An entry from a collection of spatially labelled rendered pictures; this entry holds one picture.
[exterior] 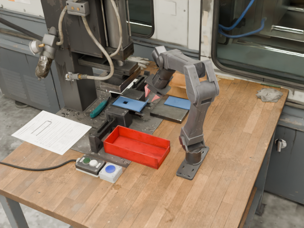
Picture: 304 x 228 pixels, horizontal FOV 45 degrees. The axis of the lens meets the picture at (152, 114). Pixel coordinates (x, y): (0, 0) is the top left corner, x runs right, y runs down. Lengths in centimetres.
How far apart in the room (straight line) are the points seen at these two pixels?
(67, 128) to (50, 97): 144
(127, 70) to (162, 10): 69
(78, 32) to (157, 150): 58
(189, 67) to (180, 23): 94
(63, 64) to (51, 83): 134
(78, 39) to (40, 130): 47
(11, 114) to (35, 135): 185
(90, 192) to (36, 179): 23
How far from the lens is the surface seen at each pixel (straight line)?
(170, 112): 173
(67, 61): 170
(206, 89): 122
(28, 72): 321
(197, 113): 129
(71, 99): 182
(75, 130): 173
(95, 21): 150
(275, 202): 262
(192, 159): 147
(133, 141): 161
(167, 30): 219
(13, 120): 351
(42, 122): 182
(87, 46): 158
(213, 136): 164
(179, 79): 194
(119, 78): 159
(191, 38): 213
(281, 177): 243
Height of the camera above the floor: 196
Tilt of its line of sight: 37 degrees down
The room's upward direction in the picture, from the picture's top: 3 degrees counter-clockwise
